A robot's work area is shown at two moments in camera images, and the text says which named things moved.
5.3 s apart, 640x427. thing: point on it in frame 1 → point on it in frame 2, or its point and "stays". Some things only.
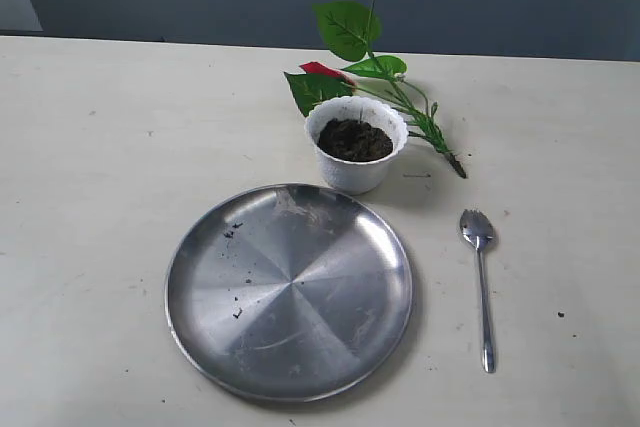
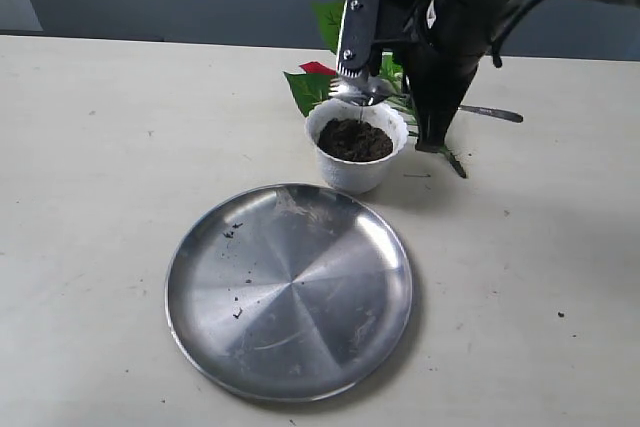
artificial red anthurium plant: (346, 29) stays
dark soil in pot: (355, 140) stays
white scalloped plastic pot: (356, 142) stays
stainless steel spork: (479, 228) → (377, 88)
